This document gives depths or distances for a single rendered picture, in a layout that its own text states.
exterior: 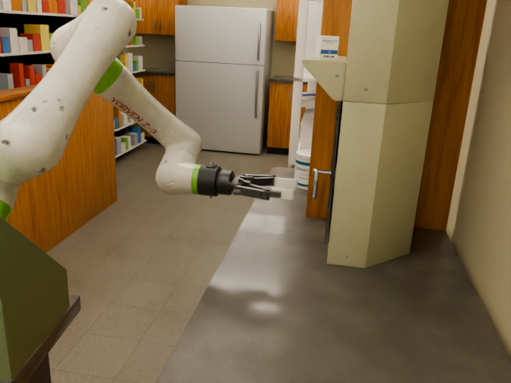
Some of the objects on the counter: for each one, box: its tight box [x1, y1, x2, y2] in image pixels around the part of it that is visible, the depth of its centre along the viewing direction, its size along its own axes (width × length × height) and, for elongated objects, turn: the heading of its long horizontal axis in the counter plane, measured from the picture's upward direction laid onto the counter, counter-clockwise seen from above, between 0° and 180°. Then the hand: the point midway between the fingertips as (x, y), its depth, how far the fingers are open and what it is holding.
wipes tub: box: [294, 149, 311, 190], centre depth 213 cm, size 13×13×15 cm
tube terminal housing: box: [327, 0, 449, 268], centre depth 146 cm, size 25×32×77 cm
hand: (287, 188), depth 145 cm, fingers open, 9 cm apart
